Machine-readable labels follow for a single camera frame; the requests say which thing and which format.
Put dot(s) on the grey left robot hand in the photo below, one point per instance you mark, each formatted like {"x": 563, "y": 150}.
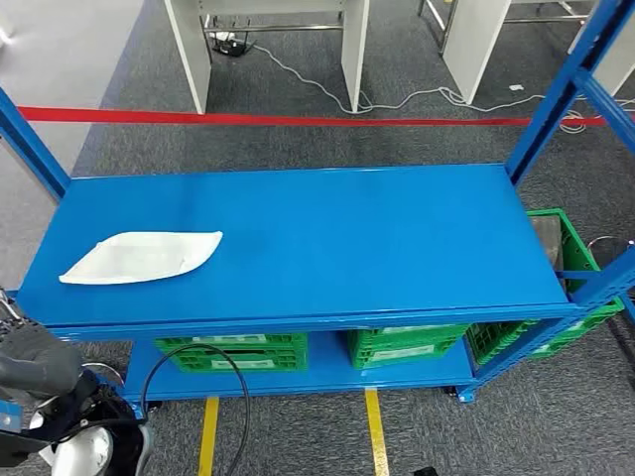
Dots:
{"x": 39, "y": 368}

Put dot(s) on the white curved plastic part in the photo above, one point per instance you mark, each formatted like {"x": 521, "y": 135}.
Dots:
{"x": 139, "y": 257}

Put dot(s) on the blue metal shelf rack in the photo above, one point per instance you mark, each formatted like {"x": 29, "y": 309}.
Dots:
{"x": 317, "y": 243}

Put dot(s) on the yellow floor tape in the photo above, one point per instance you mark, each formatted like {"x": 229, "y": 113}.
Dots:
{"x": 377, "y": 433}
{"x": 208, "y": 433}

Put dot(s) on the green plastic crate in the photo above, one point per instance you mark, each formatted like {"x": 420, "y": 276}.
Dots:
{"x": 362, "y": 351}
{"x": 278, "y": 358}
{"x": 575, "y": 253}

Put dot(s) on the white desk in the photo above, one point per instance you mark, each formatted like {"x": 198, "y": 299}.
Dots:
{"x": 191, "y": 59}
{"x": 471, "y": 46}

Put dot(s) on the red barrier belt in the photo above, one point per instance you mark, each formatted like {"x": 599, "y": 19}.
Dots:
{"x": 248, "y": 119}

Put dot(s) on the black router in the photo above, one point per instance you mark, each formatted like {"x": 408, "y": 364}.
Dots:
{"x": 233, "y": 47}

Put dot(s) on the white power strip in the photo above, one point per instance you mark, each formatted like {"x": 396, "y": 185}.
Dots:
{"x": 226, "y": 36}

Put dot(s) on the black robot foot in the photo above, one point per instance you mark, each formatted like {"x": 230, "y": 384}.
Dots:
{"x": 424, "y": 472}

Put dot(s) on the grey liner sheet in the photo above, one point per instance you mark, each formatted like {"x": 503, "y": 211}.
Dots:
{"x": 546, "y": 240}

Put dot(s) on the chrome rimmed round base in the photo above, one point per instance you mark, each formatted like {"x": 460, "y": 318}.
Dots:
{"x": 608, "y": 248}

